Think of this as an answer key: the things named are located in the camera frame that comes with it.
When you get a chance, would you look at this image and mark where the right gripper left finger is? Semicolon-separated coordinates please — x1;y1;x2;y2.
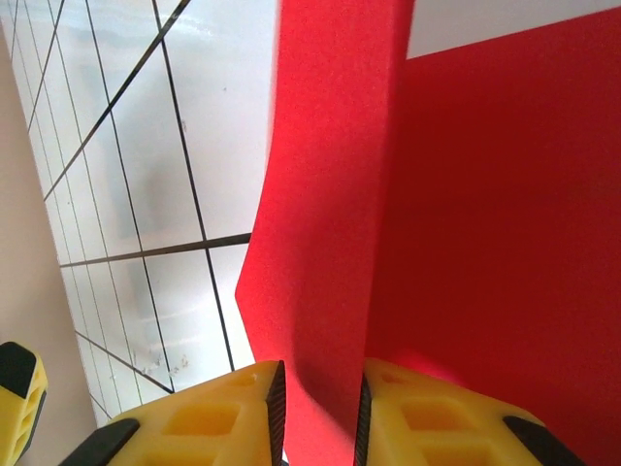
57;358;287;466

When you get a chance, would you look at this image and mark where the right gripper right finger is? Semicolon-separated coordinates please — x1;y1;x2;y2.
353;356;591;466

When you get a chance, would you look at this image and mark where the red cloth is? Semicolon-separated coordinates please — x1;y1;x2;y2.
234;0;621;466

